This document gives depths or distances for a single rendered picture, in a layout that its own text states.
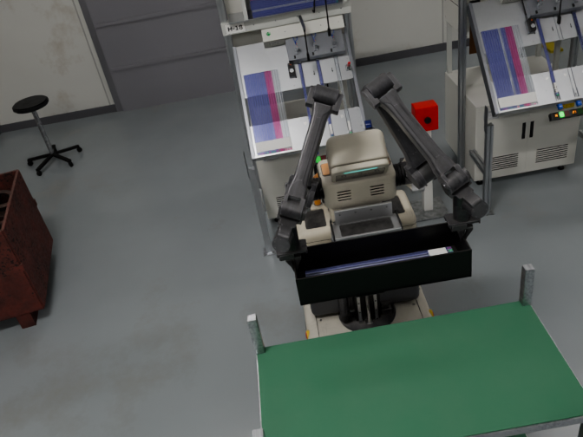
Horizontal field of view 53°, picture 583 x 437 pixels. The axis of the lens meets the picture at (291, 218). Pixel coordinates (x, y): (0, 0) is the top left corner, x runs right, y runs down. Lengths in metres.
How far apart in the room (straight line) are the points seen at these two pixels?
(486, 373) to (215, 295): 2.18
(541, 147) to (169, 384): 2.83
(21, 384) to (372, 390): 2.36
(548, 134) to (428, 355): 2.68
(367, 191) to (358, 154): 0.19
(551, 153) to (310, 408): 3.04
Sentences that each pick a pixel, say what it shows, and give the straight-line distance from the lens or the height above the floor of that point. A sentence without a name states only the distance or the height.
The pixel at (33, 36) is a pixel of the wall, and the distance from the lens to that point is 6.61.
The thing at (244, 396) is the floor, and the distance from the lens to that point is 3.10.
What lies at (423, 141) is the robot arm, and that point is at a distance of 1.89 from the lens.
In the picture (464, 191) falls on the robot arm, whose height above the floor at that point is 1.32.
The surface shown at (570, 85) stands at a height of 0.78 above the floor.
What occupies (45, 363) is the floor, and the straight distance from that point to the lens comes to 3.75.
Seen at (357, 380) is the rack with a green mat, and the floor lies 0.95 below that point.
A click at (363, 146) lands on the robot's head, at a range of 2.11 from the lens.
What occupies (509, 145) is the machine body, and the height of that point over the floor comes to 0.30.
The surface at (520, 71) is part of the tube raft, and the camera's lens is 3.84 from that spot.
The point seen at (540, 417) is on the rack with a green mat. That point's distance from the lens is 1.78.
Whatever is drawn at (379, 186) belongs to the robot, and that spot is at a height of 1.17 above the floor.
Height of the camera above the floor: 2.37
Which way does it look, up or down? 35 degrees down
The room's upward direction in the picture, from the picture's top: 11 degrees counter-clockwise
